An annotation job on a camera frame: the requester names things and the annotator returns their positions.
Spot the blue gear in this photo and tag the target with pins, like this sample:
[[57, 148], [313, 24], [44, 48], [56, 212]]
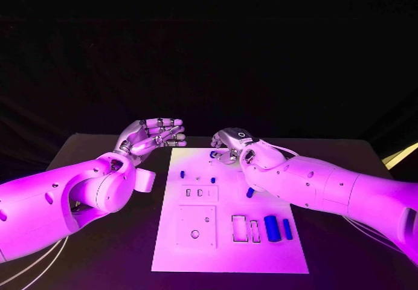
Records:
[[212, 154]]

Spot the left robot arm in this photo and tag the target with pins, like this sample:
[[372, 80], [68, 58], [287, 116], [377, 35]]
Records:
[[39, 204]]

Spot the thin long blue cylinder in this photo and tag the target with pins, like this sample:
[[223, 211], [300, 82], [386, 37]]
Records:
[[287, 228]]

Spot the white task board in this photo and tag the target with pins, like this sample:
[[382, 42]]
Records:
[[228, 204]]

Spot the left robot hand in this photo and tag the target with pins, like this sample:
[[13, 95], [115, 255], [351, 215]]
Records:
[[148, 136]]

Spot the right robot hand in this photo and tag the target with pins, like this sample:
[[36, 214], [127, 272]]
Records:
[[233, 140]]

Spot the large blue cylinder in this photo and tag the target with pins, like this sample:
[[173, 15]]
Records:
[[272, 228]]

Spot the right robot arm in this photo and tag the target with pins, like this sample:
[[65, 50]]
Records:
[[341, 188]]

